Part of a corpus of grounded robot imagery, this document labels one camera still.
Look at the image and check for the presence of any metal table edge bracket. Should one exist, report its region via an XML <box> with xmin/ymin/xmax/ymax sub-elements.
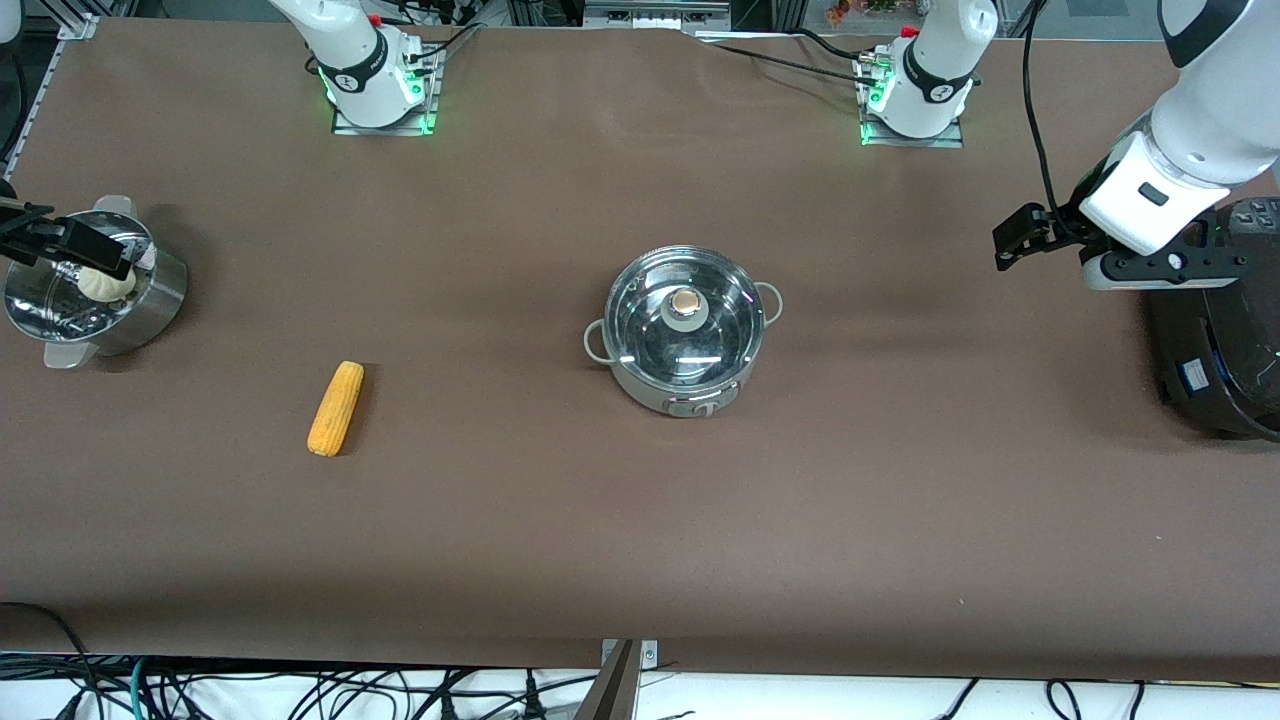
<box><xmin>575</xmin><ymin>639</ymin><xmax>660</xmax><ymax>720</ymax></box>

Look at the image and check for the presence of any white steamed bun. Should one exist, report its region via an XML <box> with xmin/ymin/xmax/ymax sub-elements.
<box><xmin>78</xmin><ymin>262</ymin><xmax>138</xmax><ymax>302</ymax></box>

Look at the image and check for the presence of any yellow corn cob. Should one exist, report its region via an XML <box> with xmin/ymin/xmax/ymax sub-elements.
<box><xmin>306</xmin><ymin>361</ymin><xmax>366</xmax><ymax>458</ymax></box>

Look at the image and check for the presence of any black base power cable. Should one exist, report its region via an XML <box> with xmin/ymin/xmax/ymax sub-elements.
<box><xmin>400</xmin><ymin>20</ymin><xmax>483</xmax><ymax>73</ymax></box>
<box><xmin>700</xmin><ymin>28</ymin><xmax>881</xmax><ymax>83</ymax></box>

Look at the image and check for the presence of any grey metal box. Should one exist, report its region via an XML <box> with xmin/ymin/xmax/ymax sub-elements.
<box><xmin>584</xmin><ymin>0</ymin><xmax>732</xmax><ymax>31</ymax></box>

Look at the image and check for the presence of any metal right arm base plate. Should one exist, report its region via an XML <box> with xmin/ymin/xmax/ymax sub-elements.
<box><xmin>332</xmin><ymin>45</ymin><xmax>442</xmax><ymax>136</ymax></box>

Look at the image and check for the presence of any black floor cable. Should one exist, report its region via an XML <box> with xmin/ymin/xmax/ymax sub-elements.
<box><xmin>0</xmin><ymin>602</ymin><xmax>99</xmax><ymax>720</ymax></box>

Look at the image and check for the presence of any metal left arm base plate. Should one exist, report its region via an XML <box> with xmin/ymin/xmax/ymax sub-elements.
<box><xmin>855</xmin><ymin>50</ymin><xmax>967</xmax><ymax>149</ymax></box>

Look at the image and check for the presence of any stainless steel two-handled pot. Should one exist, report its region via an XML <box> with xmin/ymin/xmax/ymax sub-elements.
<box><xmin>584</xmin><ymin>247</ymin><xmax>784</xmax><ymax>419</ymax></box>

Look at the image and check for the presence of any stainless steel steamer pot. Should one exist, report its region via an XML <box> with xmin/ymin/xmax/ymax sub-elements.
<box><xmin>5</xmin><ymin>195</ymin><xmax>189</xmax><ymax>369</ymax></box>

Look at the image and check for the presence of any glass pot lid with knob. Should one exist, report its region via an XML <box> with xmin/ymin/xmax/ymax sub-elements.
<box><xmin>603</xmin><ymin>248</ymin><xmax>766</xmax><ymax>386</ymax></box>

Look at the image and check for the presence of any aluminium frame profile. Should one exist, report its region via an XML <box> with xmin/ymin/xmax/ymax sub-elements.
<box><xmin>0</xmin><ymin>12</ymin><xmax>101</xmax><ymax>196</ymax></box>

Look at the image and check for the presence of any black round appliance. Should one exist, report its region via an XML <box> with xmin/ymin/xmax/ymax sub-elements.
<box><xmin>1145</xmin><ymin>197</ymin><xmax>1280</xmax><ymax>442</ymax></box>

